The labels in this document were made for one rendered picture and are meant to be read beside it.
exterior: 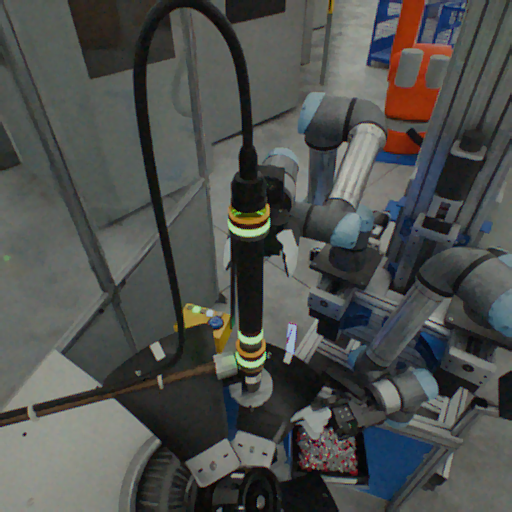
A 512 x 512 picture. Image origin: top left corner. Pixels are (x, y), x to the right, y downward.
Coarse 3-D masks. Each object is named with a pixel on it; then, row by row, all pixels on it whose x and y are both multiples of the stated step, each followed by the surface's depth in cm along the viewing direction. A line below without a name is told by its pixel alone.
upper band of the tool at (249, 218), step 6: (228, 210) 38; (234, 210) 41; (264, 210) 40; (234, 216) 38; (240, 216) 42; (246, 216) 42; (252, 216) 42; (258, 216) 42; (264, 216) 38; (240, 222) 37; (246, 222) 37; (252, 222) 37; (258, 222) 37; (240, 228) 38; (258, 228) 38; (240, 234) 38; (258, 234) 39
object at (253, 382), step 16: (240, 160) 34; (256, 160) 34; (240, 176) 35; (256, 176) 36; (240, 192) 35; (256, 192) 35; (240, 208) 37; (256, 208) 37; (240, 368) 59; (256, 384) 60
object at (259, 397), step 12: (216, 360) 56; (216, 372) 57; (228, 372) 55; (240, 372) 57; (264, 372) 64; (228, 384) 57; (240, 384) 59; (264, 384) 63; (240, 396) 61; (252, 396) 61; (264, 396) 61
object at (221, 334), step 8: (184, 312) 123; (192, 312) 123; (216, 312) 123; (184, 320) 121; (192, 320) 121; (200, 320) 121; (208, 320) 121; (224, 320) 121; (176, 328) 120; (216, 328) 118; (224, 328) 119; (216, 336) 117; (224, 336) 121; (216, 344) 119; (224, 344) 123
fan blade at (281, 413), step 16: (272, 368) 95; (288, 368) 96; (304, 368) 98; (272, 384) 92; (288, 384) 93; (304, 384) 94; (320, 384) 97; (272, 400) 89; (288, 400) 90; (304, 400) 91; (240, 416) 86; (256, 416) 86; (272, 416) 86; (288, 416) 87; (256, 432) 84; (272, 432) 84; (288, 432) 85
